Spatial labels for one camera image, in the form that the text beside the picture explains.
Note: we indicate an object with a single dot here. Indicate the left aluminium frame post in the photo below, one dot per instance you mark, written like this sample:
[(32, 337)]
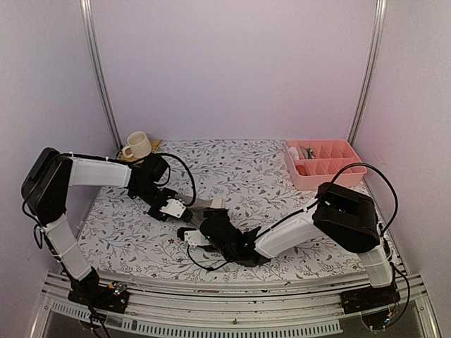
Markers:
[(94, 52)]

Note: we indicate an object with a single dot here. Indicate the red item in tray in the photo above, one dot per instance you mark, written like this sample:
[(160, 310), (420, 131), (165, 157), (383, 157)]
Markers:
[(301, 170)]

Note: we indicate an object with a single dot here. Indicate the front aluminium rail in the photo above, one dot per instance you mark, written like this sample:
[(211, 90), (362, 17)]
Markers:
[(286, 308)]

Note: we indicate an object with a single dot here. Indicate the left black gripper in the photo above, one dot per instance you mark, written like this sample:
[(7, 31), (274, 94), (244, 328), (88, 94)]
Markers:
[(162, 217)]

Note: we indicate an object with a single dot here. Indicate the floral tablecloth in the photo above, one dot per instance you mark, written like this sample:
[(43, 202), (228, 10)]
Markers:
[(251, 175)]

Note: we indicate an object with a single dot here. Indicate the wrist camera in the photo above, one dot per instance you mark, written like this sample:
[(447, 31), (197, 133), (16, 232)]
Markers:
[(192, 236), (177, 209)]

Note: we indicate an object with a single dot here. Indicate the pink divided organizer tray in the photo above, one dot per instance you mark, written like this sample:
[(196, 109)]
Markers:
[(334, 154)]

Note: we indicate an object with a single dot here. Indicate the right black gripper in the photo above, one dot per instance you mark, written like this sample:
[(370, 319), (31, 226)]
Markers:
[(220, 213)]

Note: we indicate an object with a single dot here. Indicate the cream ceramic mug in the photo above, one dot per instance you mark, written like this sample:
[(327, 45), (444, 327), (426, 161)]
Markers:
[(137, 146)]

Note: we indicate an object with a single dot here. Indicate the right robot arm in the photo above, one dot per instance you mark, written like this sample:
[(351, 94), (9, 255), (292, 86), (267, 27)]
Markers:
[(344, 215)]

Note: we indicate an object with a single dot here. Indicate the aluminium frame post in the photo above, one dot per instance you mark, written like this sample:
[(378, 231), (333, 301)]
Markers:
[(374, 48), (94, 52)]

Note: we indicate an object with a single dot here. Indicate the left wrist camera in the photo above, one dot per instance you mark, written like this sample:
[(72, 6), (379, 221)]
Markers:
[(177, 209)]

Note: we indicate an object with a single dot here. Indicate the taupe underwear cream waistband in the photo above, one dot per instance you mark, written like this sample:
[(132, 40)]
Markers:
[(201, 209)]

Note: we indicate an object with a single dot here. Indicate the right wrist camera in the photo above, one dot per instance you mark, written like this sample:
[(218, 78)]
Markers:
[(192, 236)]

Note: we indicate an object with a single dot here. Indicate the grey boxer briefs white trim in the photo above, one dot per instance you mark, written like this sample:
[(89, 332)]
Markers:
[(307, 152)]

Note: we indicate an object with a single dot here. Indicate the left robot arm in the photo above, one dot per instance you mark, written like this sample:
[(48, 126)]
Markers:
[(46, 198)]

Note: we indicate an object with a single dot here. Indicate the white item in tray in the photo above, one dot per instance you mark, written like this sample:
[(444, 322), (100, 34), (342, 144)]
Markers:
[(293, 152)]

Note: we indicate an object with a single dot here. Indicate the right aluminium frame post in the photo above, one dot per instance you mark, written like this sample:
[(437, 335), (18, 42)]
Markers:
[(374, 48)]

